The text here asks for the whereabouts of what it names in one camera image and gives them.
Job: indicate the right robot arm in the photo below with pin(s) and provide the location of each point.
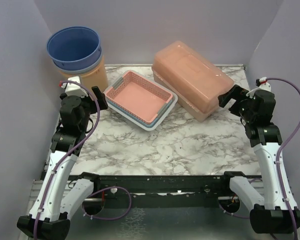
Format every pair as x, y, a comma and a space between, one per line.
275, 211

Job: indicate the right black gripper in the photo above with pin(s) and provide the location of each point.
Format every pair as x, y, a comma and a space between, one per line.
237, 92

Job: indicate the pink perforated plastic basket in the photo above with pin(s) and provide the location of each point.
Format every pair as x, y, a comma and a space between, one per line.
140, 97

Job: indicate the grey-blue plastic bucket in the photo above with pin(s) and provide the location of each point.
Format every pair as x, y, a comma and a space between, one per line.
90, 67

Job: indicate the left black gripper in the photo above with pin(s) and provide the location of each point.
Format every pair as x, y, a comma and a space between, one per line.
100, 97

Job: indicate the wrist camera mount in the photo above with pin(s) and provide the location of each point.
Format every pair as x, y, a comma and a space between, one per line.
261, 84
74, 89

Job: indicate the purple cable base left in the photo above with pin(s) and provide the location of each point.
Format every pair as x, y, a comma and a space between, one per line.
115, 202

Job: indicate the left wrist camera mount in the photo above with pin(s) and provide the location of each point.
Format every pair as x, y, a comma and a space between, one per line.
74, 89

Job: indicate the light blue perforated basket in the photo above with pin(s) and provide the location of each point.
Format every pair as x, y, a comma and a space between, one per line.
150, 122

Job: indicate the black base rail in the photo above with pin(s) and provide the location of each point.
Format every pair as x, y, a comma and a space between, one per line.
165, 191

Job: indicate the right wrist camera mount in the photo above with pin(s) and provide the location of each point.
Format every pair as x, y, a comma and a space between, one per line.
261, 84

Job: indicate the large orange lidded container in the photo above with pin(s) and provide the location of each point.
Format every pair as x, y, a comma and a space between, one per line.
196, 81

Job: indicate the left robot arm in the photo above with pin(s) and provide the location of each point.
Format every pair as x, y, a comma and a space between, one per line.
50, 216

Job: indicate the blue plastic bucket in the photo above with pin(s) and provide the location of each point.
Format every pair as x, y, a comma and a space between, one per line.
74, 48

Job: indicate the orange plastic bucket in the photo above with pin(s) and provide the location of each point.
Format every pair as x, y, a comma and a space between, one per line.
95, 77

